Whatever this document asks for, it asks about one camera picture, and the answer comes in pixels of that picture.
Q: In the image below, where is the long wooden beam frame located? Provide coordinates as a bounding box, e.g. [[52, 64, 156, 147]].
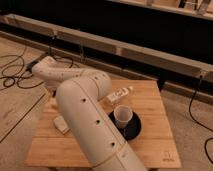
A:
[[0, 14, 213, 98]]

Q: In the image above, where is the small beige block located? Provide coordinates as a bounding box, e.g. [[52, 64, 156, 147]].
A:
[[53, 116, 69, 134]]

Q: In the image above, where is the wooden table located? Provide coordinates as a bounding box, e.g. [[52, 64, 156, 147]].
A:
[[26, 80, 181, 170]]

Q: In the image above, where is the black floor cable left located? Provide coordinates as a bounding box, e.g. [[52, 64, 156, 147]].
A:
[[0, 43, 81, 91]]

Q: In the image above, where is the black cable right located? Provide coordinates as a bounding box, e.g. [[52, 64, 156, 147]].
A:
[[188, 75, 213, 165]]

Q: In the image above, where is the black round saucer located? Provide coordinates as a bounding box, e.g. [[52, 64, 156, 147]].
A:
[[118, 113, 142, 141]]

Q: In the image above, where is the blue power adapter box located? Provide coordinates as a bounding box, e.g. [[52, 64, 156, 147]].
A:
[[26, 60, 39, 73]]

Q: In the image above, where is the white red-tipped tube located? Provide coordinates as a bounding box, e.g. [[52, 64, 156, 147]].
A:
[[107, 86, 134, 104]]

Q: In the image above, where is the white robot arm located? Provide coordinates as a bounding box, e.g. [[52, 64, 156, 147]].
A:
[[32, 56, 147, 171]]

